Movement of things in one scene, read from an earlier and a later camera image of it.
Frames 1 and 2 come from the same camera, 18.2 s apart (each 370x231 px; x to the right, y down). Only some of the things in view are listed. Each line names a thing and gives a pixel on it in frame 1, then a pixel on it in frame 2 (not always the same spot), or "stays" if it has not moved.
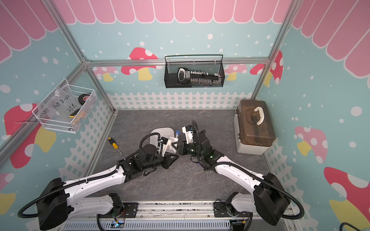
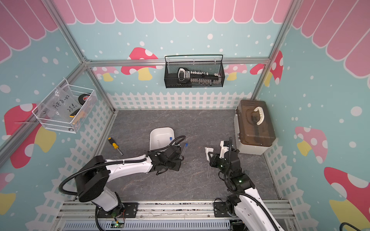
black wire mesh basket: x=193 y=71 stays
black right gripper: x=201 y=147 -> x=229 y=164
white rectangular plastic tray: x=166 y=132 stays
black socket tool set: x=198 y=77 stays
